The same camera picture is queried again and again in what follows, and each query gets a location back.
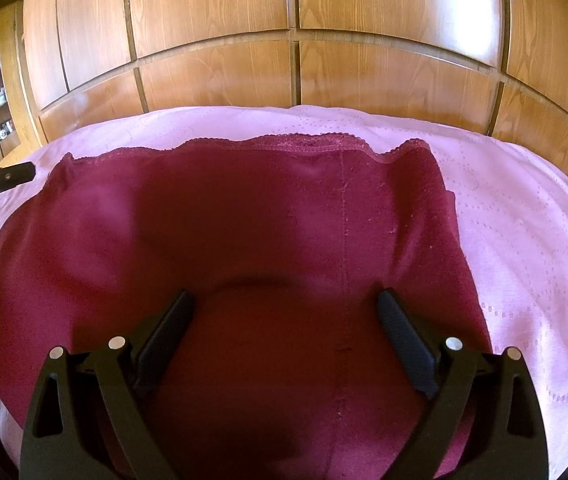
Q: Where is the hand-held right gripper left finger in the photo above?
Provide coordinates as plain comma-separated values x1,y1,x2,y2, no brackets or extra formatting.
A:
19,287,195,480

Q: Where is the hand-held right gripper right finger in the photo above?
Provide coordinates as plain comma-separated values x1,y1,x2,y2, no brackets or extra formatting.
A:
376,287,549,480

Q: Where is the maroon lace-trimmed garment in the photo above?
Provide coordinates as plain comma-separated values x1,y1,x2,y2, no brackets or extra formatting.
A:
0,132,495,480

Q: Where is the pink bedsheet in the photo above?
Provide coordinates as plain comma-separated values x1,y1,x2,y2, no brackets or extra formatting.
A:
0,105,568,480

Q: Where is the wooden panelled wardrobe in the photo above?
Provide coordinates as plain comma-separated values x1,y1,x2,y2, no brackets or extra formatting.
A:
0,0,568,192

